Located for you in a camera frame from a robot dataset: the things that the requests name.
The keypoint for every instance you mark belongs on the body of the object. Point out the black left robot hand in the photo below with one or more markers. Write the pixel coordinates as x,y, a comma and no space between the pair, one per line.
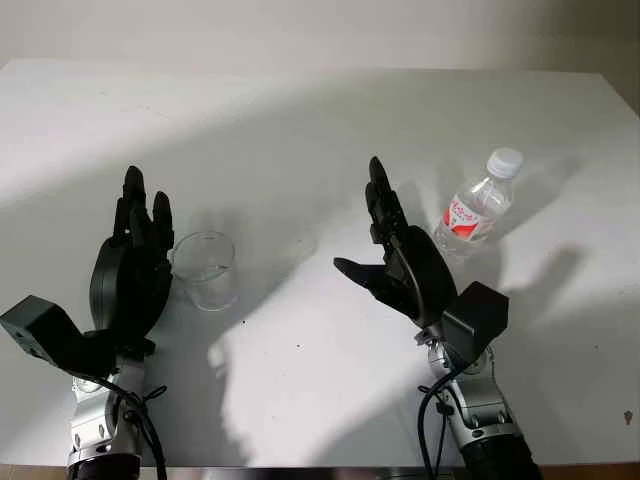
125,280

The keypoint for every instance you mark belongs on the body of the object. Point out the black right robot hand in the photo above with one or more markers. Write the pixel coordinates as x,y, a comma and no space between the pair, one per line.
425,270

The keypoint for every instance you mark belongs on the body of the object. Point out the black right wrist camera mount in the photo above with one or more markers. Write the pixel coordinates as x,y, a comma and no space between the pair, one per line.
477,315

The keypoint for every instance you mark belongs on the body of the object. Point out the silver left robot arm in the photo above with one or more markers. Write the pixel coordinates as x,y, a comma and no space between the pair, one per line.
95,425

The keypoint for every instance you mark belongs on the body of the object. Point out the clear plastic water bottle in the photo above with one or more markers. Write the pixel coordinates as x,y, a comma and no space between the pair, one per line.
467,215

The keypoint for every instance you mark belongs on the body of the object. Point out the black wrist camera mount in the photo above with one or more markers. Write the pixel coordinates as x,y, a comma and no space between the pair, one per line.
45,325
477,315

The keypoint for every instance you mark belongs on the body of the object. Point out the clear glass cup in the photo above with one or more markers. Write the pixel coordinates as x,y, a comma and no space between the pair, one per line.
210,280

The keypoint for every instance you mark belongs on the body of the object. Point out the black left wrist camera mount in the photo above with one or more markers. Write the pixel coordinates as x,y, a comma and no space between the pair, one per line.
45,325

